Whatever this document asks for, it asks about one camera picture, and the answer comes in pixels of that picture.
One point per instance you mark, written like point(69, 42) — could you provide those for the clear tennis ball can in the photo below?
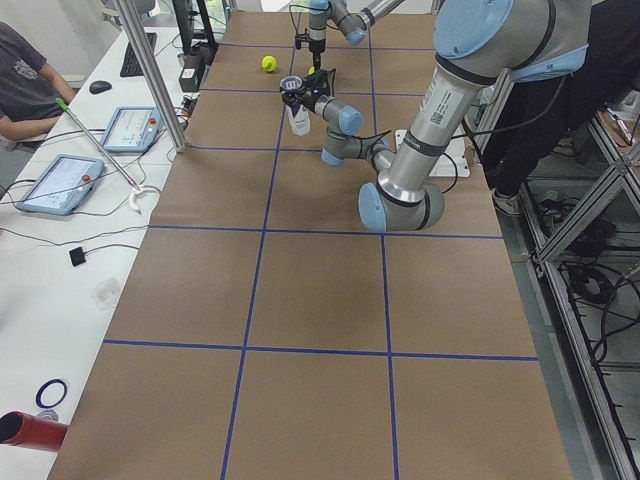
point(298, 117)

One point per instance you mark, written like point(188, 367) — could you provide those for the small black box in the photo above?
point(192, 73)

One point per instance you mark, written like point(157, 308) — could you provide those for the black keyboard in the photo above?
point(131, 66)

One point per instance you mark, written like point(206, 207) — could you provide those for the far teach pendant tablet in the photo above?
point(132, 129)

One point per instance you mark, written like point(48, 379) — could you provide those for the teach pendant tablet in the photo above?
point(63, 186)
point(132, 129)

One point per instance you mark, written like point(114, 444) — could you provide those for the reacher grabber stick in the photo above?
point(137, 190)

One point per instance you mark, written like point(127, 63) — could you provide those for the black computer mouse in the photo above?
point(99, 86)

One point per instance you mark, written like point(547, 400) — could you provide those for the near teach pendant tablet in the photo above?
point(63, 186)

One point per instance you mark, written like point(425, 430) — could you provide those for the seated person grey shirt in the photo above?
point(30, 88)

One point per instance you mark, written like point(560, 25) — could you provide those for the small black square pad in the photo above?
point(77, 256)

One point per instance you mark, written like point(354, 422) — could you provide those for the clear plastic piece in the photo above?
point(106, 294)

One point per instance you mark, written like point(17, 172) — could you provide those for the blue tape roll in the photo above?
point(51, 393)

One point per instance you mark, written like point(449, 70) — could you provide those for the red cylinder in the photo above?
point(27, 431)

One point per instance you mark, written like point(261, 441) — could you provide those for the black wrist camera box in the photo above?
point(324, 81)

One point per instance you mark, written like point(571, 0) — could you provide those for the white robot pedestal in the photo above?
point(452, 164)

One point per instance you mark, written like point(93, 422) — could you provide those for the aluminium frame post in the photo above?
point(137, 37)

